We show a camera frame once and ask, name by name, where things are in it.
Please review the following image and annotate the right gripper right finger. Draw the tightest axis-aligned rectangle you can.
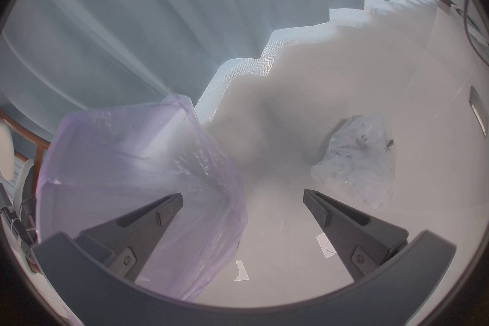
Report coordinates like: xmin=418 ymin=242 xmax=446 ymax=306
xmin=304 ymin=189 xmax=410 ymax=283

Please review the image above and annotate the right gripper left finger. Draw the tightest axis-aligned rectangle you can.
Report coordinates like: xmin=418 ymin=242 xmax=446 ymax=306
xmin=74 ymin=193 xmax=183 ymax=283

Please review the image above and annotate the clear wrapper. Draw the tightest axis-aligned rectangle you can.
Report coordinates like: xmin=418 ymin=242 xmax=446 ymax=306
xmin=310 ymin=114 xmax=396 ymax=208

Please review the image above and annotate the purple plastic bag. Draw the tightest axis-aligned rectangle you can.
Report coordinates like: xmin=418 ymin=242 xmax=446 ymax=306
xmin=34 ymin=93 xmax=249 ymax=302

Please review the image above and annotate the white trash bin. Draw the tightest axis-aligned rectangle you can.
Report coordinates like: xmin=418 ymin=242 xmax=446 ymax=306
xmin=36 ymin=103 xmax=245 ymax=298

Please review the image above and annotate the white cushioned wooden chair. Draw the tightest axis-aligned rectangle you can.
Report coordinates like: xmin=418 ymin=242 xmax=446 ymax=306
xmin=0 ymin=108 xmax=52 ymax=203

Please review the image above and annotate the pale blue curtain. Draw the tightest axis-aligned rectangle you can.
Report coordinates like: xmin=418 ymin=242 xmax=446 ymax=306
xmin=0 ymin=0 xmax=440 ymax=149

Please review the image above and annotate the black cable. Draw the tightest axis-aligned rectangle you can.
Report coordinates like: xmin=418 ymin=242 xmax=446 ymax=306
xmin=451 ymin=0 xmax=489 ymax=65

